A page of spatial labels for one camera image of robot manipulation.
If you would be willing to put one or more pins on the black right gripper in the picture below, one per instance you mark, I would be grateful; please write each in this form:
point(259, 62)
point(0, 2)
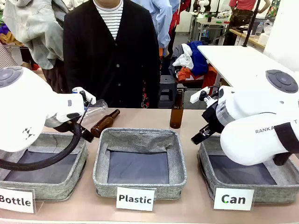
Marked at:
point(213, 116)

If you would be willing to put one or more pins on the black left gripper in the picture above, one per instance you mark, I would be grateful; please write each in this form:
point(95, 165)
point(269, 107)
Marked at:
point(70, 126)

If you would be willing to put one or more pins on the brown glass bottle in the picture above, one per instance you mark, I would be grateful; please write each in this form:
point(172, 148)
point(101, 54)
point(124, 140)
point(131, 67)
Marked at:
point(105, 123)
point(176, 114)

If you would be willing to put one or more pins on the large clear plastic bottle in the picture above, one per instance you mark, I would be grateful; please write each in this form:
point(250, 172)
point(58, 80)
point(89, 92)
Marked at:
point(98, 110)

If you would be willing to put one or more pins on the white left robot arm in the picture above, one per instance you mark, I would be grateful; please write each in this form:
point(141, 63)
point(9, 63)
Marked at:
point(23, 105)

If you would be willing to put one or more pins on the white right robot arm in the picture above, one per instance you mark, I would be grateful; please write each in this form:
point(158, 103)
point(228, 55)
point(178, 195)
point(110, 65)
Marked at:
point(245, 140)

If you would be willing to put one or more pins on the grey fabric basket bottle label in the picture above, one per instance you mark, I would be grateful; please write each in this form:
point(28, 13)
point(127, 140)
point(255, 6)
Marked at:
point(53, 168)

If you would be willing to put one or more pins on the grey fabric basket can label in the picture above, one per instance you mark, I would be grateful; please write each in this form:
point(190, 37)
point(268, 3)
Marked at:
point(233, 172)

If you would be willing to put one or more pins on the grey fabric basket plastic label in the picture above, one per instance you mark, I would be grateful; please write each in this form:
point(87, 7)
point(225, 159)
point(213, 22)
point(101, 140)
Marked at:
point(137, 142)

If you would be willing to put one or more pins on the white Can sign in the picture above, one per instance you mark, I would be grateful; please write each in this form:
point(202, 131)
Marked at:
point(233, 199)

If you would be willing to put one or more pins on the black plastic stool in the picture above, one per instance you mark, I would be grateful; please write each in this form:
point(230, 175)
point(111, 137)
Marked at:
point(167, 91)

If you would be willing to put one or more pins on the orange garment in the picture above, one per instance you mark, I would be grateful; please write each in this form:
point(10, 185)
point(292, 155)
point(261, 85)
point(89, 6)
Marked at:
point(210, 77)

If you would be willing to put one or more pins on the floral patterned garment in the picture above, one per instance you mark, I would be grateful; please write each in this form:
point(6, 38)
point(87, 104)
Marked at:
point(145, 98)

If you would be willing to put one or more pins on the person in black cardigan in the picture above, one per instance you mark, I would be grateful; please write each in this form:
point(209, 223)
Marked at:
point(109, 65)

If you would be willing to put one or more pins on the blue garment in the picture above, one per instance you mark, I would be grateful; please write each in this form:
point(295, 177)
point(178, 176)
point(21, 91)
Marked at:
point(199, 58)

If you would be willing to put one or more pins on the crumpled white cloth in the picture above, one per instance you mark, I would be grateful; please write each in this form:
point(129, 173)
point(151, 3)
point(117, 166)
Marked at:
point(185, 59)

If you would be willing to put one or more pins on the white Plastic sign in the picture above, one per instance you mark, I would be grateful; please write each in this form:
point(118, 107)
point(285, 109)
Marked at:
point(135, 199)

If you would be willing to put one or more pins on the white table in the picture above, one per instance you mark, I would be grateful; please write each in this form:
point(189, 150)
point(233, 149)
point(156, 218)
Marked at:
point(233, 60)

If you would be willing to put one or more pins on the white Bottle sign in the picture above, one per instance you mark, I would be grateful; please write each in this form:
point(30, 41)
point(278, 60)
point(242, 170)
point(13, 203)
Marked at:
point(16, 200)

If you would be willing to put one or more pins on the wooden desk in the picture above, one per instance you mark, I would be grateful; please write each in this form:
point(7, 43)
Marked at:
point(240, 35)

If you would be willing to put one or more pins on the white workbench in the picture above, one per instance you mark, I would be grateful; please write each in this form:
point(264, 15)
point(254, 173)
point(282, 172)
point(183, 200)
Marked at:
point(210, 23)

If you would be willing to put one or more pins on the white paper roll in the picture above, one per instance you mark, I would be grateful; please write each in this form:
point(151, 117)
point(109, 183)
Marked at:
point(264, 38)

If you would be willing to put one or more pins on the checkered cloth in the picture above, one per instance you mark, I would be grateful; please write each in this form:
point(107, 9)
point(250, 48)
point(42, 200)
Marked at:
point(7, 56)

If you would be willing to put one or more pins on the clear water bottle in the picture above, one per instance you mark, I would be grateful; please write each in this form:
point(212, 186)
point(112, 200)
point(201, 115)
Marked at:
point(259, 29)

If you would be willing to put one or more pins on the hanging grey jacket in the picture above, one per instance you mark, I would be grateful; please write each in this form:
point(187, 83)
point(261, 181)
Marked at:
point(35, 28)

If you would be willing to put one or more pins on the hanging light blue shirt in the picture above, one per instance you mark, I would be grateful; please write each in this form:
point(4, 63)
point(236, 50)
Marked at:
point(161, 21)

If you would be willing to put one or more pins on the hanging red garment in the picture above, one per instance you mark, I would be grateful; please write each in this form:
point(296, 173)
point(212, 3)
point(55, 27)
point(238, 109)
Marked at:
point(174, 16)

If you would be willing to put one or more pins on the black pole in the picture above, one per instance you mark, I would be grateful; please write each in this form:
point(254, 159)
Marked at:
point(252, 21)

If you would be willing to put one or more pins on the background person red shirt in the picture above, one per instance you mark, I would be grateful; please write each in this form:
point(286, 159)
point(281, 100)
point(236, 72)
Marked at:
point(240, 16)

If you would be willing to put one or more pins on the purple orange clothes heap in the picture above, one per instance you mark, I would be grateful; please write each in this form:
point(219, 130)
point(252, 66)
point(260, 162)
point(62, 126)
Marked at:
point(8, 35)

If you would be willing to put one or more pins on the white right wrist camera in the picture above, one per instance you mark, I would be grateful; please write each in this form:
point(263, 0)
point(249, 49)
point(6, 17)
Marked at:
point(197, 95)

